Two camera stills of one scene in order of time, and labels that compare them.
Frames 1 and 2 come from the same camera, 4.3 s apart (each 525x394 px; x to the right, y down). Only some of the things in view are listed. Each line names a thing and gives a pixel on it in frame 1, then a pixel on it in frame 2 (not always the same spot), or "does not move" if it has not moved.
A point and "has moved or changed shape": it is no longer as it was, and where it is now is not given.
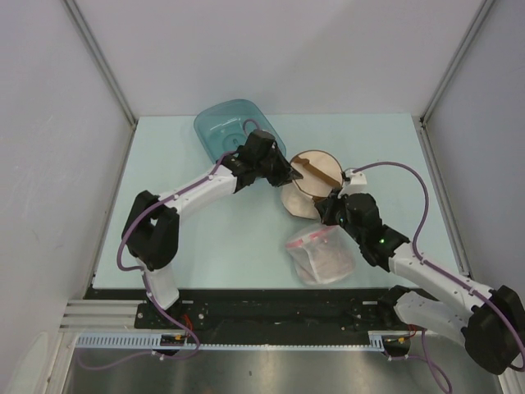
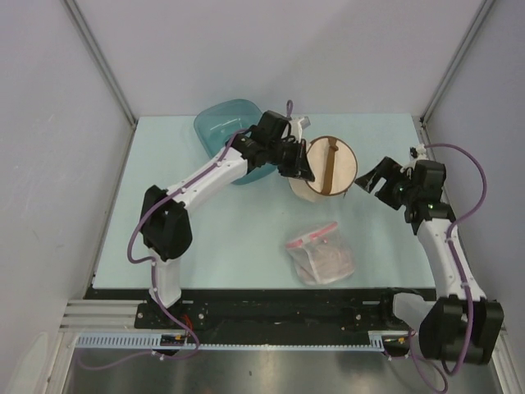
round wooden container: x=321 y=176 has moved or changed shape
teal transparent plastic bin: x=224 y=126 does not move
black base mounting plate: x=270 y=316 does not move
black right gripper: x=326 y=207 → x=386 y=168
